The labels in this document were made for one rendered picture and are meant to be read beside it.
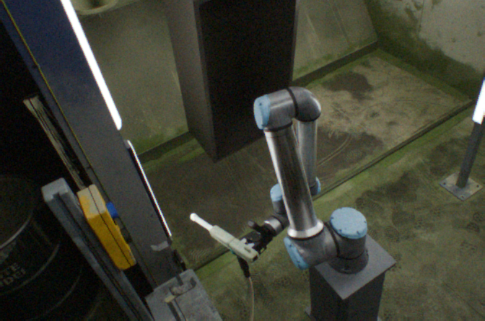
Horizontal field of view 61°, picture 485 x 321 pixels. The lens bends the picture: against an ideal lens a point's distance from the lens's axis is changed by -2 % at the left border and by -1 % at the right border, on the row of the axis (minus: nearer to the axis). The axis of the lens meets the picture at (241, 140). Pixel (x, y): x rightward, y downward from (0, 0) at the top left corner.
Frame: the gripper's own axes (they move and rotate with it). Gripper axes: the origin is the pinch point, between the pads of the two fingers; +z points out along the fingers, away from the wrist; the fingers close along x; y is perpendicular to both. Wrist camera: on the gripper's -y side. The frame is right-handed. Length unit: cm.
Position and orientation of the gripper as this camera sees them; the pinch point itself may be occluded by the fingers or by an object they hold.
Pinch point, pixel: (237, 252)
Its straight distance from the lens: 194.8
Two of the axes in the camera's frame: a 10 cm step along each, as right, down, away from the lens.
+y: 2.3, 8.5, 4.8
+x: -6.5, -2.3, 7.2
